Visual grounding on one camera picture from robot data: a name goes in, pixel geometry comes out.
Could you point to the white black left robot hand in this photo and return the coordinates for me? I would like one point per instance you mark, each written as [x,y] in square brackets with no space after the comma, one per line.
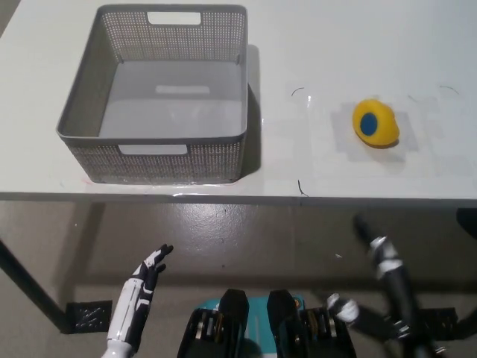
[130,306]

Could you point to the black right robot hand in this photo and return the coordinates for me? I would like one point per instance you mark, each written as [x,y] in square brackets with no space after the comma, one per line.
[393,276]

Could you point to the yellow duck toy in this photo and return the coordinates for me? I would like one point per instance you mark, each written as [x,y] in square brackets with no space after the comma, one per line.
[376,125]

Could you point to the black floor tape patch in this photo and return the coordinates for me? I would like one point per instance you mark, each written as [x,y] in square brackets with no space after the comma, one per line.
[443,322]
[89,315]

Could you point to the dark rounded object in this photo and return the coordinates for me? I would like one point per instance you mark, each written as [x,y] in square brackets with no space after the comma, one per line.
[469,222]

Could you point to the black table leg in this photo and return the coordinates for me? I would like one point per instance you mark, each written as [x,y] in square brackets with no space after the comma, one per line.
[33,287]

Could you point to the black teal robot torso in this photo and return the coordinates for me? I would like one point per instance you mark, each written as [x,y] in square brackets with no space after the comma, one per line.
[238,328]

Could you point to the grey perforated plastic basket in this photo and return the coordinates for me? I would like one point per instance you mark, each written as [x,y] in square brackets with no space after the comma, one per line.
[156,112]

